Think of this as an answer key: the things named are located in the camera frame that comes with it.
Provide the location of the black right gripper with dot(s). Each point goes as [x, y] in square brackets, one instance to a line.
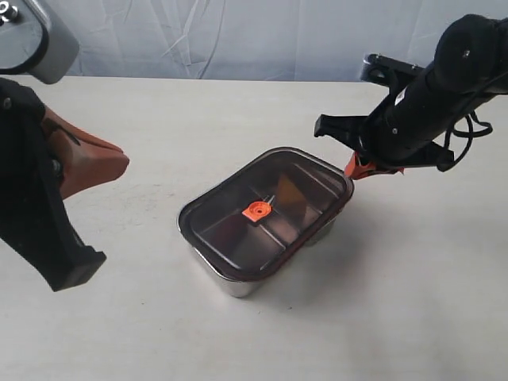
[398, 134]

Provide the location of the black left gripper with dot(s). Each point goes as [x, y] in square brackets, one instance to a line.
[45, 158]

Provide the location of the yellow cheese wedge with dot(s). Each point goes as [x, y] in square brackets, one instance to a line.
[289, 200]

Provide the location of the dark transparent lid orange valve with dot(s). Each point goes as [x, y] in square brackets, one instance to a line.
[251, 189]

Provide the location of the red sausage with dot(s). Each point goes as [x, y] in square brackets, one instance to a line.
[228, 234]

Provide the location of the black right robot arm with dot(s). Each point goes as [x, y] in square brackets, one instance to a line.
[470, 61]

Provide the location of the steel two-compartment lunch box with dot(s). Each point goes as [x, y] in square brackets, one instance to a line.
[268, 246]

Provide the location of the light blue backdrop cloth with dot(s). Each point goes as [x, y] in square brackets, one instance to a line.
[320, 41]

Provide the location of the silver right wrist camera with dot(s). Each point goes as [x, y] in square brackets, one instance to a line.
[385, 71]

